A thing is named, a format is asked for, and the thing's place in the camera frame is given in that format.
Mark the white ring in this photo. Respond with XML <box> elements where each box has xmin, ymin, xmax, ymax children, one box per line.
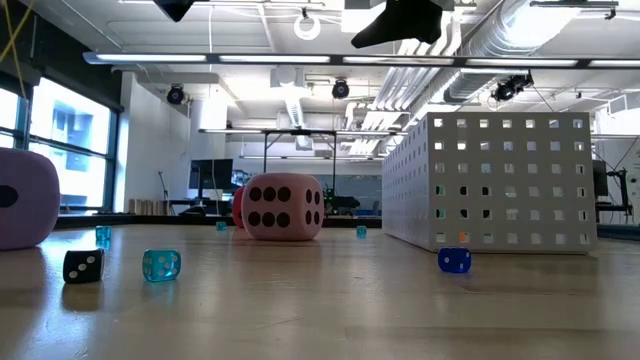
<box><xmin>293</xmin><ymin>13</ymin><xmax>322</xmax><ymax>42</ymax></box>

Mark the black background frame stand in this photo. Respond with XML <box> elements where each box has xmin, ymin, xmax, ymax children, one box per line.
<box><xmin>261</xmin><ymin>128</ymin><xmax>338</xmax><ymax>201</ymax></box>

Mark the large pink foam die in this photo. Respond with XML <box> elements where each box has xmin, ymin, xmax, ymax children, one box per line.
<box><xmin>241</xmin><ymin>172</ymin><xmax>326</xmax><ymax>243</ymax></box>

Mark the long LED light bar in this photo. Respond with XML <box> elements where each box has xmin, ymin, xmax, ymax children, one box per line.
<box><xmin>82</xmin><ymin>51</ymin><xmax>640</xmax><ymax>70</ymax></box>

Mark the row of wooden blocks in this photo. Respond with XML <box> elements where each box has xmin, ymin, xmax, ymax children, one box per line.
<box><xmin>128</xmin><ymin>198</ymin><xmax>170</xmax><ymax>217</ymax></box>

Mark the large purple foam die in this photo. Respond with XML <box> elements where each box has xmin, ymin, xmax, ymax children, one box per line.
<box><xmin>0</xmin><ymin>147</ymin><xmax>62</xmax><ymax>252</ymax></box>

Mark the thin yellow cable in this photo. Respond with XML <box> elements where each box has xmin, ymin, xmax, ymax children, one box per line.
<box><xmin>0</xmin><ymin>0</ymin><xmax>35</xmax><ymax>101</ymax></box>

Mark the white perforated metal basket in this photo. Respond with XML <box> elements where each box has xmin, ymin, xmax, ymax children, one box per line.
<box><xmin>381</xmin><ymin>111</ymin><xmax>599</xmax><ymax>254</ymax></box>

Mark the large red foam die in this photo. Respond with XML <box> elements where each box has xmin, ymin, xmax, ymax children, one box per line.
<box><xmin>231</xmin><ymin>185</ymin><xmax>247</xmax><ymax>229</ymax></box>

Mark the silver ventilation duct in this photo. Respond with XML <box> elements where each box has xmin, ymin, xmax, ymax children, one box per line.
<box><xmin>409</xmin><ymin>0</ymin><xmax>640</xmax><ymax>116</ymax></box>

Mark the black equipment stand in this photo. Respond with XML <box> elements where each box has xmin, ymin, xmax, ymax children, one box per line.
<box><xmin>593</xmin><ymin>158</ymin><xmax>635</xmax><ymax>225</ymax></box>

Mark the small translucent dark blue die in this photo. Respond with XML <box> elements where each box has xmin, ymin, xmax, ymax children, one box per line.
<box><xmin>437</xmin><ymin>247</ymin><xmax>473</xmax><ymax>275</ymax></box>

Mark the small black die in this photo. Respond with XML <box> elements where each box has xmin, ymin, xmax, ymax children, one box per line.
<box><xmin>62</xmin><ymin>248</ymin><xmax>106</xmax><ymax>285</ymax></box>

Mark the large window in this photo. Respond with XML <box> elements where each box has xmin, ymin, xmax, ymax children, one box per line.
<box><xmin>0</xmin><ymin>74</ymin><xmax>121</xmax><ymax>214</ymax></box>

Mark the black computer monitor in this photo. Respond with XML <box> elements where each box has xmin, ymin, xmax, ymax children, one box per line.
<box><xmin>188</xmin><ymin>158</ymin><xmax>235</xmax><ymax>192</ymax></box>

